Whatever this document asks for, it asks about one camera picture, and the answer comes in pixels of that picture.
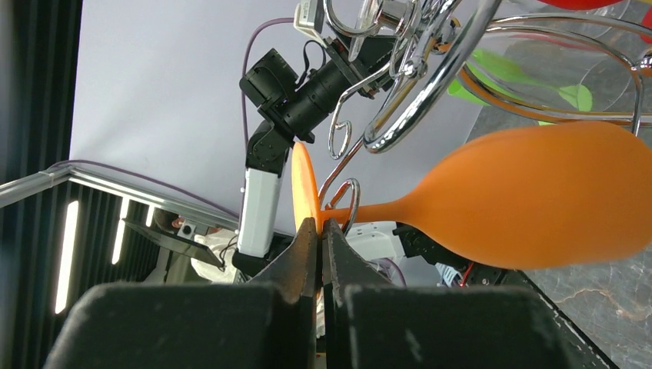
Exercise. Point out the red plastic wine glass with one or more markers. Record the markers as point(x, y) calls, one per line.
point(585, 5)

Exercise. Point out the green plastic wine glass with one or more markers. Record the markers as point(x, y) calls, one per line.
point(503, 75)

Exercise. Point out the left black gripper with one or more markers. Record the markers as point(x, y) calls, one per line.
point(341, 73)

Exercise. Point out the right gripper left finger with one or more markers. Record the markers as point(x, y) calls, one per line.
point(267, 322)

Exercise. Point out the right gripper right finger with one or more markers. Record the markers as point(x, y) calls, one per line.
point(508, 323)

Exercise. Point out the orange plastic wine glass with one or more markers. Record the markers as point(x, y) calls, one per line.
point(520, 198)

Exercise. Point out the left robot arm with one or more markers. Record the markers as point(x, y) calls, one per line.
point(291, 109)

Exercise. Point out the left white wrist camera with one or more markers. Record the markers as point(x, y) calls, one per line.
point(309, 20)

